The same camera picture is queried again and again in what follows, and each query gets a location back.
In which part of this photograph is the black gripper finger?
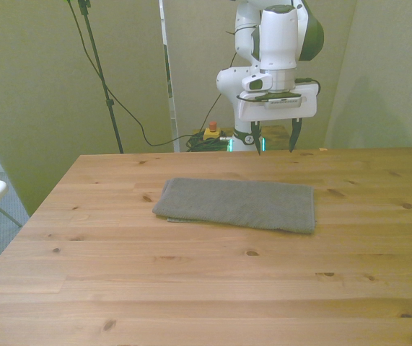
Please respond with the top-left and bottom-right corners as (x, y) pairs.
(288, 117), (303, 154)
(250, 120), (263, 156)

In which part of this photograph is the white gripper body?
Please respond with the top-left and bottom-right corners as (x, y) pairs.
(237, 83), (318, 122)

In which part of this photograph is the grey towel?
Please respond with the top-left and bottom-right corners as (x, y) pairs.
(152, 177), (317, 235)

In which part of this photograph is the yellow emergency stop box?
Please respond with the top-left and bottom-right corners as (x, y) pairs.
(203, 121), (224, 141)

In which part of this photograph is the white vertical panel strip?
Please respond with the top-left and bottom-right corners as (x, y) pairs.
(158, 0), (181, 153)

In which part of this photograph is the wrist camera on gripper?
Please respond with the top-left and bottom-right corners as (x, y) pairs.
(240, 90), (304, 109)

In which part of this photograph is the coiled black cable bundle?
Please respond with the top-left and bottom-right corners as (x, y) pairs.
(185, 131), (234, 153)

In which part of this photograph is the black stand cable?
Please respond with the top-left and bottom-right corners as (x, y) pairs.
(64, 0), (196, 147)

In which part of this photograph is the black tripod camera stand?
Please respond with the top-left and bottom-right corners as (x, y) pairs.
(77, 0), (125, 154)

